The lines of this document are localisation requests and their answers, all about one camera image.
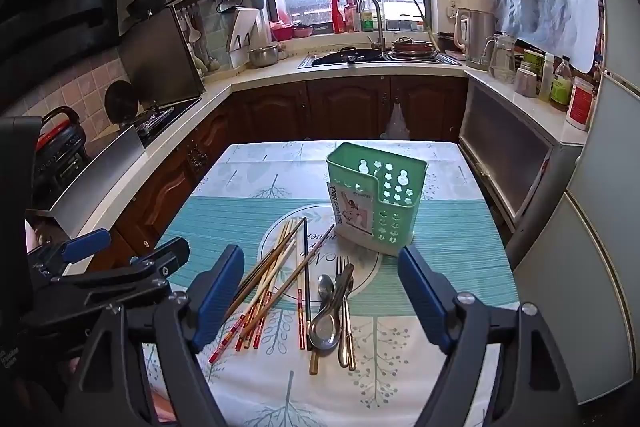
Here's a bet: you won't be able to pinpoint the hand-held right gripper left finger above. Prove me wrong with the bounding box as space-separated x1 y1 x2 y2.
62 244 246 427

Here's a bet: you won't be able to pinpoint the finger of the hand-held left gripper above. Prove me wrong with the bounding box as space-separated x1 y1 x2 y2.
30 237 191 313
30 229 112 278

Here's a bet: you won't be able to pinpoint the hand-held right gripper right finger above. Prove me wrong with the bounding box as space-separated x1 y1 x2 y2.
398 246 576 427

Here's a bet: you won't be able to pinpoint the bundle of wooden chopsticks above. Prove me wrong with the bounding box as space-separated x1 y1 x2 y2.
207 217 336 364

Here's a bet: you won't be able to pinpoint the gold handled metal utensil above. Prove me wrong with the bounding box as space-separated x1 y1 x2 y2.
345 277 358 372

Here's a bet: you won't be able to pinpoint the gold handled metal fork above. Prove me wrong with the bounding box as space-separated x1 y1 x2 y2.
335 255 351 369

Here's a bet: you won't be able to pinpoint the green plastic utensil holder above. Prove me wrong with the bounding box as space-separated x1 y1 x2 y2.
326 142 429 257

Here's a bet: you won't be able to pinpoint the small gold handled spoon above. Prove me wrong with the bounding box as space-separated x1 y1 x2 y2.
308 273 336 376

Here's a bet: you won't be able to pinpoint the large metal spoon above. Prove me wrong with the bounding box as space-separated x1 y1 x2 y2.
307 263 356 352

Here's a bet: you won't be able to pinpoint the black and red cooker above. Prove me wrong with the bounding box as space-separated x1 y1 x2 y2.
32 107 88 202

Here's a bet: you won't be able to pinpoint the steel splash guard panel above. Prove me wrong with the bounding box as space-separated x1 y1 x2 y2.
30 124 146 233

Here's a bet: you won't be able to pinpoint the teal leaf print tablecloth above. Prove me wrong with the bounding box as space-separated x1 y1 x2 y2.
142 139 521 427

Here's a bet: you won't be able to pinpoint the round black pan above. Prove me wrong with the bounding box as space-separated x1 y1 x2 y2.
104 79 141 125

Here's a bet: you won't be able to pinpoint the black gas stove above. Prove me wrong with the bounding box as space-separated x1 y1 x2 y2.
120 99 201 148

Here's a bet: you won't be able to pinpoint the grey refrigerator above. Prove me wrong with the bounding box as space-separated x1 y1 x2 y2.
512 0 640 408

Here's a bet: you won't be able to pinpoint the black range hood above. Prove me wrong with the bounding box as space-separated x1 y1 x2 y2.
0 0 188 72

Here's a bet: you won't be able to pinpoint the white plastic bag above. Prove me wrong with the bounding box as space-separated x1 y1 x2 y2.
387 104 411 140

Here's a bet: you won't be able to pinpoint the white kitchen countertop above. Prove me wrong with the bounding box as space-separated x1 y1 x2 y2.
27 49 590 268

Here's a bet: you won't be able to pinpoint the brown wooden lower cabinets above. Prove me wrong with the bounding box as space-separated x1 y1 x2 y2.
85 74 471 273

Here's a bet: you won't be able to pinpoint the small steel pot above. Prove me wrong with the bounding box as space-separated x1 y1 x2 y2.
248 44 281 68

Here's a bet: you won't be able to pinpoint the grey cup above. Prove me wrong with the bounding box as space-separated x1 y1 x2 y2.
515 68 538 98

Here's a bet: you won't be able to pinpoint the steel kitchen sink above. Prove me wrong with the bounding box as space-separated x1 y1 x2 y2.
297 47 463 70

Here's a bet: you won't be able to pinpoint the white cutting board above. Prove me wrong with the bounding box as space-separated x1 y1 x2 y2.
226 7 258 52

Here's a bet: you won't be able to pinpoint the white canister red label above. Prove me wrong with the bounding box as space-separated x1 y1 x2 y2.
566 76 596 131

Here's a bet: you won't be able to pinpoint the glass pitcher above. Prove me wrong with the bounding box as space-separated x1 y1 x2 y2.
484 33 518 84

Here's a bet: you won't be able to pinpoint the green label bottle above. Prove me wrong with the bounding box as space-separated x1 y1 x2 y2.
550 56 573 112

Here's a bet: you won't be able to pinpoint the white plastic bottle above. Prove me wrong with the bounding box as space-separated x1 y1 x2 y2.
539 52 556 102

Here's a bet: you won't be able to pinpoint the red pan with dishes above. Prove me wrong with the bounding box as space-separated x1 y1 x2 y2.
390 36 438 60

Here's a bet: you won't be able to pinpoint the green lidded jar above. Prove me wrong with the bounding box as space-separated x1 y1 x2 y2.
522 49 546 75

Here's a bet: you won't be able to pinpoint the steel electric kettle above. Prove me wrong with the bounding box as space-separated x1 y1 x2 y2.
454 7 497 72

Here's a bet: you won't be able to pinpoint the steel faucet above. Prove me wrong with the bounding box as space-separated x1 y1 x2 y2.
356 0 387 52

